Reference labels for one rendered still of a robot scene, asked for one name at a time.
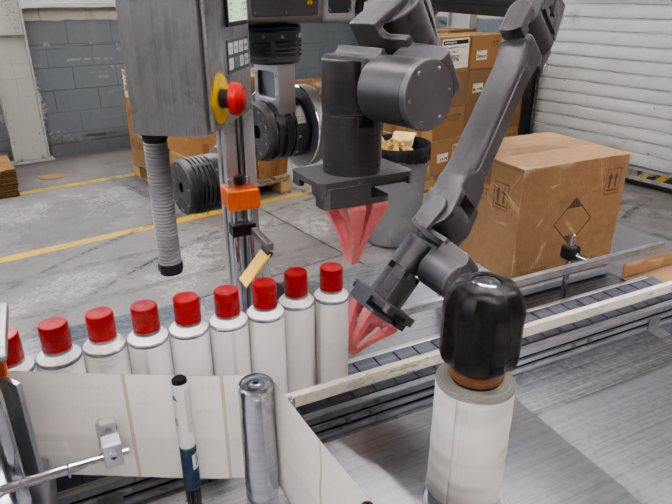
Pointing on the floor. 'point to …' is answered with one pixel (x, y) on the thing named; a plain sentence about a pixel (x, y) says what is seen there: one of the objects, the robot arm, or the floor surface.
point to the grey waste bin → (400, 208)
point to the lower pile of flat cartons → (8, 179)
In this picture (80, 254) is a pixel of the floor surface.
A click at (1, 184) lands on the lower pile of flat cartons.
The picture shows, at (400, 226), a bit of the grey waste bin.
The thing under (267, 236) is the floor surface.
